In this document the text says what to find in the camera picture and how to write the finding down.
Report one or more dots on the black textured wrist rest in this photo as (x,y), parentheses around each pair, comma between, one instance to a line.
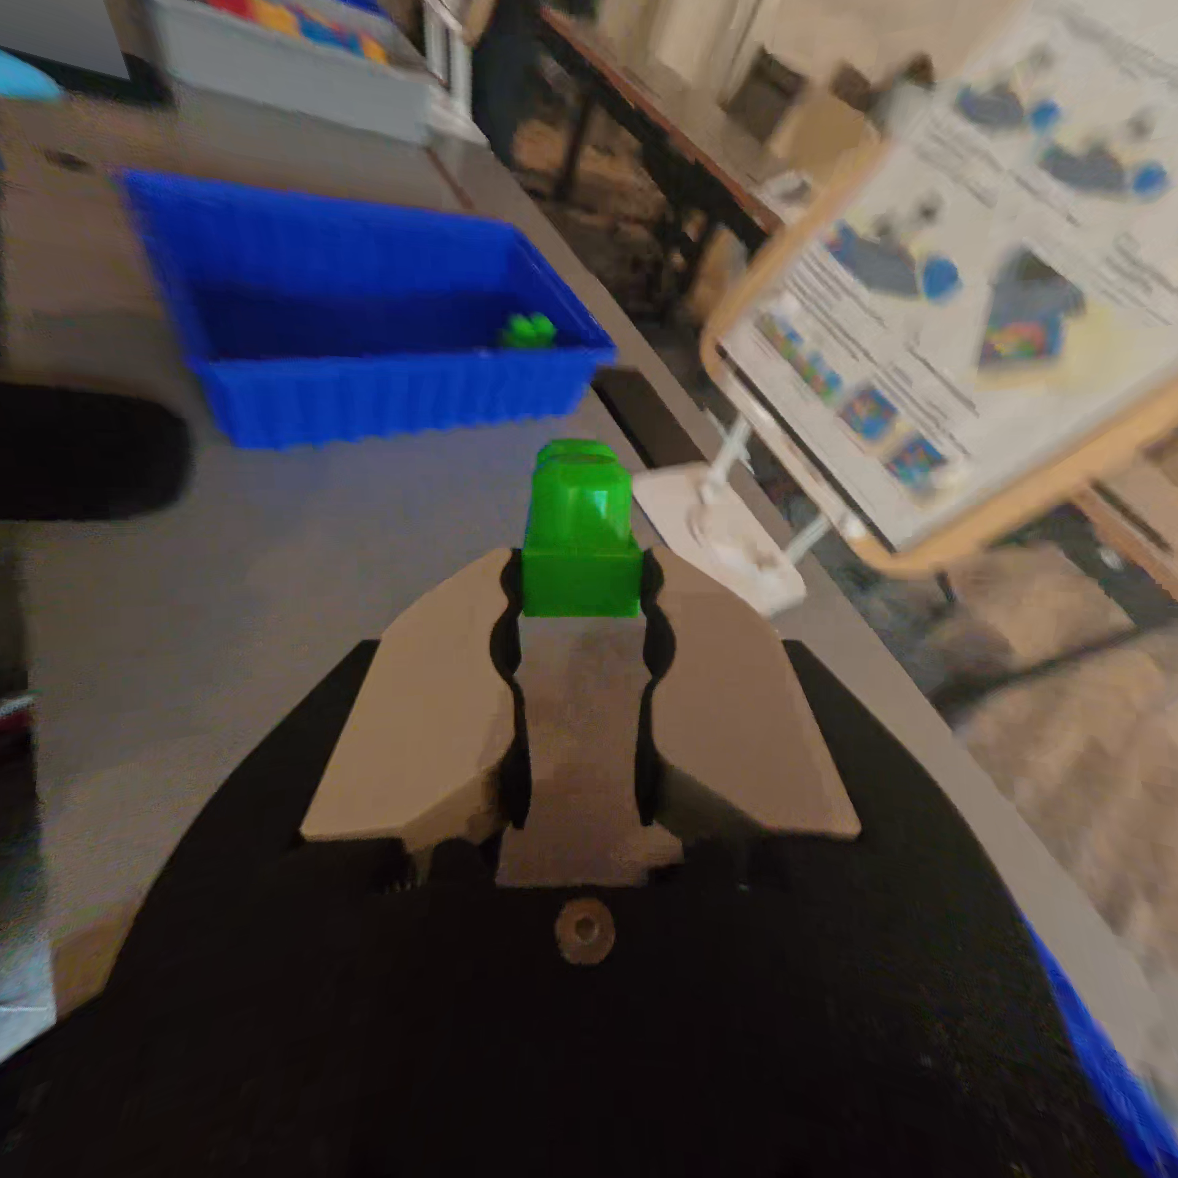
(83,452)

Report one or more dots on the grey plastic bin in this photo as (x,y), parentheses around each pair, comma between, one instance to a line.
(313,93)

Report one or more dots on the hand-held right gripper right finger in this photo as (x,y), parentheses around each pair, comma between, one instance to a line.
(755,737)

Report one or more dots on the wooden office desk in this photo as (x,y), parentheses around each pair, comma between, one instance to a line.
(664,111)

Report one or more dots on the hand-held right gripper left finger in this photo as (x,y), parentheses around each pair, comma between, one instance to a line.
(414,737)

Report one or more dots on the row of colourful toy blocks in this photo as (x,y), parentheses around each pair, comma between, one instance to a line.
(295,23)

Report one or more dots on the green building block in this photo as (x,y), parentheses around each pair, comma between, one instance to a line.
(583,535)
(529,331)

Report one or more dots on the blue plastic bin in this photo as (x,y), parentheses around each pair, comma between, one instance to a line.
(370,396)
(1124,1087)

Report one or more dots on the instruction sheet on stand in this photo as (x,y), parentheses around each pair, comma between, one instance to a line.
(1106,452)

